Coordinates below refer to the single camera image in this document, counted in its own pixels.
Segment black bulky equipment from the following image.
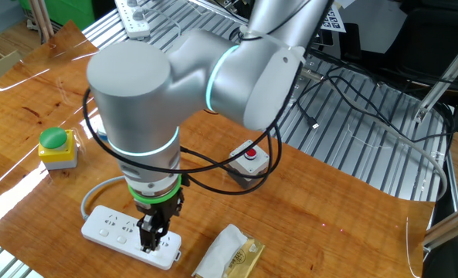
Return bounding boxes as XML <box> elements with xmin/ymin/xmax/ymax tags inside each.
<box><xmin>340</xmin><ymin>0</ymin><xmax>458</xmax><ymax>111</ymax></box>

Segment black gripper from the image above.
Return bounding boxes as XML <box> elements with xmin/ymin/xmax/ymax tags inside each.
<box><xmin>134</xmin><ymin>187</ymin><xmax>185</xmax><ymax>254</ymax></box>

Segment thin black cable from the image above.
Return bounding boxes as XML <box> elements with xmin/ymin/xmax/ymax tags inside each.
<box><xmin>324</xmin><ymin>75</ymin><xmax>456</xmax><ymax>144</ymax></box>

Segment cardboard box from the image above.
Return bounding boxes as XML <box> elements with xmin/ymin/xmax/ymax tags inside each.
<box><xmin>0</xmin><ymin>41</ymin><xmax>23</xmax><ymax>93</ymax></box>

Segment wood-grain table mat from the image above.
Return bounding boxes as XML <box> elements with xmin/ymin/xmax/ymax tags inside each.
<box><xmin>0</xmin><ymin>19</ymin><xmax>435</xmax><ymax>278</ymax></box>

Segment black USB cable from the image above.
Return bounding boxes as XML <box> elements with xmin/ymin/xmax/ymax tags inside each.
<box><xmin>296</xmin><ymin>75</ymin><xmax>344</xmax><ymax>131</ymax></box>

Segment white four-socket power strip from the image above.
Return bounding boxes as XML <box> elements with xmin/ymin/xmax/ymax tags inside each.
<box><xmin>80</xmin><ymin>204</ymin><xmax>183</xmax><ymax>270</ymax></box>

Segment white power strip with plugs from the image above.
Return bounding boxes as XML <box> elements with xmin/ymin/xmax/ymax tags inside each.
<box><xmin>114</xmin><ymin>0</ymin><xmax>152</xmax><ymax>40</ymax></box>

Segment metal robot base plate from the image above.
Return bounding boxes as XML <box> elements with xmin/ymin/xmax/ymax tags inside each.
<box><xmin>288</xmin><ymin>53</ymin><xmax>324</xmax><ymax>104</ymax></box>

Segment aluminium frame bar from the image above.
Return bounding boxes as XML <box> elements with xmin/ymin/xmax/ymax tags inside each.
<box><xmin>421</xmin><ymin>200</ymin><xmax>458</xmax><ymax>252</ymax></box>
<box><xmin>412</xmin><ymin>30</ymin><xmax>458</xmax><ymax>124</ymax></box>

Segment thick grey cable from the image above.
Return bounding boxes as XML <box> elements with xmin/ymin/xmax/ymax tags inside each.
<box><xmin>297</xmin><ymin>65</ymin><xmax>449</xmax><ymax>202</ymax></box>

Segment black robot arm cables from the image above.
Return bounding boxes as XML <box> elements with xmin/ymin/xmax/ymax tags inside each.
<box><xmin>82</xmin><ymin>0</ymin><xmax>330</xmax><ymax>196</ymax></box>

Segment grey power strip cable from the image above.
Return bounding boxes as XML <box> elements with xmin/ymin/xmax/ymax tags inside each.
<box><xmin>80</xmin><ymin>175</ymin><xmax>127</xmax><ymax>221</ymax></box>

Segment wooden stick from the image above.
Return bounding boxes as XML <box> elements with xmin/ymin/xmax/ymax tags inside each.
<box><xmin>37</xmin><ymin>0</ymin><xmax>56</xmax><ymax>39</ymax></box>
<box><xmin>27</xmin><ymin>0</ymin><xmax>49</xmax><ymax>43</ymax></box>

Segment green button yellow box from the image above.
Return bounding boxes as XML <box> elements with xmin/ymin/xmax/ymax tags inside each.
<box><xmin>38</xmin><ymin>126</ymin><xmax>79</xmax><ymax>171</ymax></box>

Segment gold tissue pack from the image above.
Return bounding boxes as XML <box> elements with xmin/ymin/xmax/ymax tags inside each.
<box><xmin>191</xmin><ymin>223</ymin><xmax>266</xmax><ymax>278</ymax></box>

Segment fiducial marker sheet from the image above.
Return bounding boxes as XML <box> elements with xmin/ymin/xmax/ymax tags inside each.
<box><xmin>321</xmin><ymin>2</ymin><xmax>348</xmax><ymax>35</ymax></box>

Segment red button grey box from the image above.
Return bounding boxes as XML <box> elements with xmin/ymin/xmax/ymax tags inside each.
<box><xmin>226</xmin><ymin>139</ymin><xmax>271</xmax><ymax>190</ymax></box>

